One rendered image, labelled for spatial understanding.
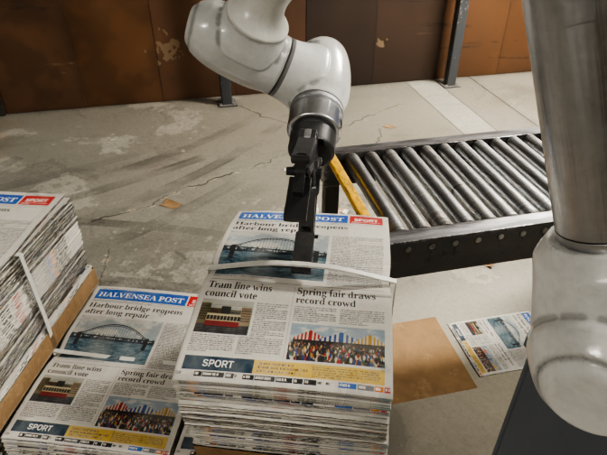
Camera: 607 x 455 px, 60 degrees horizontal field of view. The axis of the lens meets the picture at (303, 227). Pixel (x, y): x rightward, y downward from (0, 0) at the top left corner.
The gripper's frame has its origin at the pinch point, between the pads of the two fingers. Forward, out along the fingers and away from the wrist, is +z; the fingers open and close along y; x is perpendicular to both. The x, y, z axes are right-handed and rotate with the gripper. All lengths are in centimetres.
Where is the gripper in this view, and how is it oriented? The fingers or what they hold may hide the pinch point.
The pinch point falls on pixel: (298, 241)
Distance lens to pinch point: 74.5
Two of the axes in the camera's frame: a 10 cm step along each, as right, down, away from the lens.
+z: -1.1, 8.3, -5.5
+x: -9.9, -0.7, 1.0
